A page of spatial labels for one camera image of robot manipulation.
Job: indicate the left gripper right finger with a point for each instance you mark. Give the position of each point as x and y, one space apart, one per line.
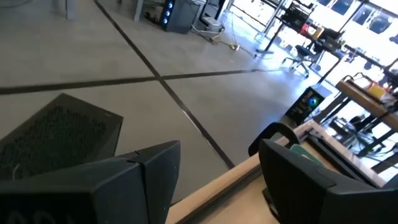
304 193

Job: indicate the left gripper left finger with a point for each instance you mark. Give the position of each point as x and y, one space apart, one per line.
93 193

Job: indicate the teal plastic bin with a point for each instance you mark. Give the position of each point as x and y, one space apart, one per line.
303 152

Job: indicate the black perforated computer case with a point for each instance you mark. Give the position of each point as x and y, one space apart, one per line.
62 133

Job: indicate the black PC tower rainbow fan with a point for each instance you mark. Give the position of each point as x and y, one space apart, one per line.
303 105

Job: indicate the wooden workbench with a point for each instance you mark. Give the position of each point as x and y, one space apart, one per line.
360 99

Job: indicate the yellow box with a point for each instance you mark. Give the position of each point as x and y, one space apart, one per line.
377 91

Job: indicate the black office chair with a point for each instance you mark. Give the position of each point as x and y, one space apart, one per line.
303 51

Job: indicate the black desk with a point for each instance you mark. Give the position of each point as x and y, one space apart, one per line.
329 45

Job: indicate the black PC tower blue fans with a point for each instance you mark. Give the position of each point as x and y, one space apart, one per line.
180 15

